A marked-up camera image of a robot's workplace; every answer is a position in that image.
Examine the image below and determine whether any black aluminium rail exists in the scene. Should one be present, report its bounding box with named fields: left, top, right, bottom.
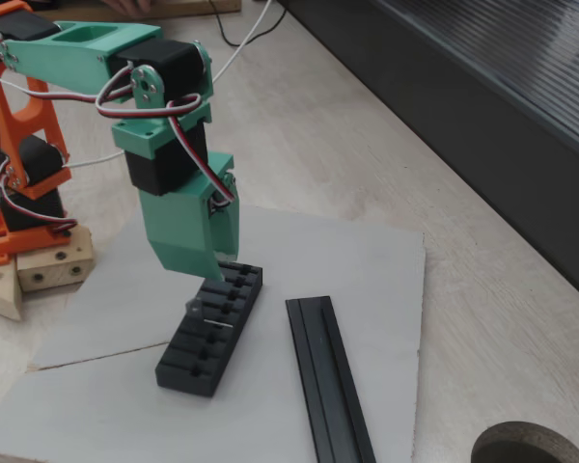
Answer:
left=285, top=295, right=377, bottom=463

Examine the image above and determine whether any black slotted holder block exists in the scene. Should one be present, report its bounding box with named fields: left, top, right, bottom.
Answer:
left=154, top=259, right=264, bottom=399

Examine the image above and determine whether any small black pin part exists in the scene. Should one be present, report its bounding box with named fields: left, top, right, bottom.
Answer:
left=184, top=297, right=234, bottom=329

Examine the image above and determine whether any red white black servo cable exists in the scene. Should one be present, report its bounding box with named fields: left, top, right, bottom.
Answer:
left=95, top=62, right=236, bottom=204

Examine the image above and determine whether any wooden plank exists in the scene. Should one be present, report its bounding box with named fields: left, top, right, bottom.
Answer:
left=52, top=0, right=242, bottom=21

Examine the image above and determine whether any grey flat board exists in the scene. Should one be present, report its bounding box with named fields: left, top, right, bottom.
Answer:
left=0, top=204, right=427, bottom=463

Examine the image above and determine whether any dark grey window ledge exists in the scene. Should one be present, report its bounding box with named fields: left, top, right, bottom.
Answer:
left=275, top=0, right=579, bottom=311

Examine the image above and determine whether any person's hand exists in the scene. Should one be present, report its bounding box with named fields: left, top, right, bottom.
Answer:
left=101, top=0, right=153, bottom=15

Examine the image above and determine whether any wooden block with bolts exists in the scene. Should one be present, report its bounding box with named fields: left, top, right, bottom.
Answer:
left=15, top=226, right=96, bottom=293

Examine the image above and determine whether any wooden wedge block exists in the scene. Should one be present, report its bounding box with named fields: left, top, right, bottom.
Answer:
left=0, top=255, right=24, bottom=322

